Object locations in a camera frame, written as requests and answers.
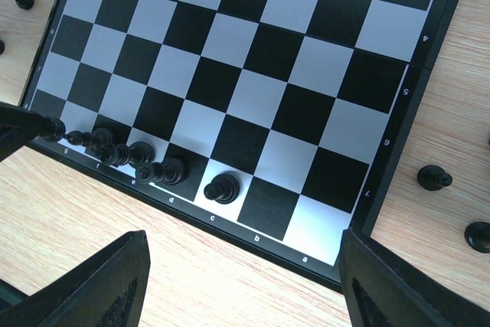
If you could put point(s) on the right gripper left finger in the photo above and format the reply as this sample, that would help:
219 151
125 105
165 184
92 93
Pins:
107 289

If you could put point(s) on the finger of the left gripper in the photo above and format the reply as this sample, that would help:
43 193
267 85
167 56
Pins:
18 127

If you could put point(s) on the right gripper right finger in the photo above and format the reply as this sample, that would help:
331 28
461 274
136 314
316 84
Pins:
382 289

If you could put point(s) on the black and silver chessboard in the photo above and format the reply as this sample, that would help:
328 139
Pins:
310 102

